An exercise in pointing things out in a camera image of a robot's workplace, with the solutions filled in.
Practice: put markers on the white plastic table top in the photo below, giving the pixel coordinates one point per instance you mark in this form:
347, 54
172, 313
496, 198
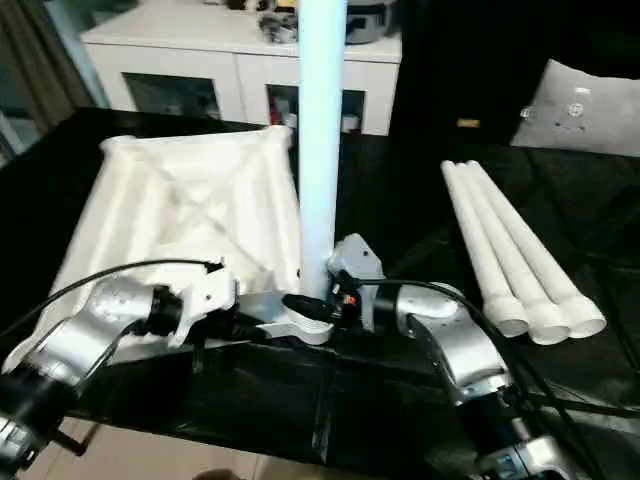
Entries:
175, 200

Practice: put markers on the white plastic table leg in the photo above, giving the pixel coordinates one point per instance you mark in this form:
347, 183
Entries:
503, 240
320, 150
477, 240
529, 240

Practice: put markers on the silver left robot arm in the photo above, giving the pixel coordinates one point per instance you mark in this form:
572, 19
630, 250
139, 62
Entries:
75, 340

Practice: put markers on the black work mat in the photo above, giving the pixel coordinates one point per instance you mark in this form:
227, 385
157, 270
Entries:
400, 200

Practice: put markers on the dark rounded robot foot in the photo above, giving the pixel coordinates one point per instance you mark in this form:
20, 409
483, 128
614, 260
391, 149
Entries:
222, 475

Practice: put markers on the small red bottle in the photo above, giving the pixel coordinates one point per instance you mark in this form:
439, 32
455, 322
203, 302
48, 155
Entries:
274, 110

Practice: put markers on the small yellow label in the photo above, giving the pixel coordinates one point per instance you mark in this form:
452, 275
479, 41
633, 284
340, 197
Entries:
468, 122

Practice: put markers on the white cabinet with glass doors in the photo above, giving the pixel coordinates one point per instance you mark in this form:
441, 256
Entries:
200, 60

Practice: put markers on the black sofa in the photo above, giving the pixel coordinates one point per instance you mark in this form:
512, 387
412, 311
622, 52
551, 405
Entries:
475, 60

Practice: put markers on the dark clutter pile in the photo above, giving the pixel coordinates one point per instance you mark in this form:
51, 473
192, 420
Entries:
277, 27

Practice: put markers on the grey helmet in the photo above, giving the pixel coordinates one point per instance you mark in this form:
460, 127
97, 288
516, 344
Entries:
367, 25

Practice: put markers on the grey cushion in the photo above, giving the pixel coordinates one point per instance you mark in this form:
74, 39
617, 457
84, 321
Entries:
575, 125

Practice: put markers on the brown grey curtain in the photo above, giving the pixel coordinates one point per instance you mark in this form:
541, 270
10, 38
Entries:
35, 60

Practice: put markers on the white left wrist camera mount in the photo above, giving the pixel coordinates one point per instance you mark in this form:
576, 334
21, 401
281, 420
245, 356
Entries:
205, 295

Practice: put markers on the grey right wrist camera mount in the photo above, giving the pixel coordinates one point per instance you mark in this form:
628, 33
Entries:
357, 255

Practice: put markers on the black metal frame bar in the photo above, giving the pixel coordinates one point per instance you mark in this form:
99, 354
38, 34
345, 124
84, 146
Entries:
75, 440

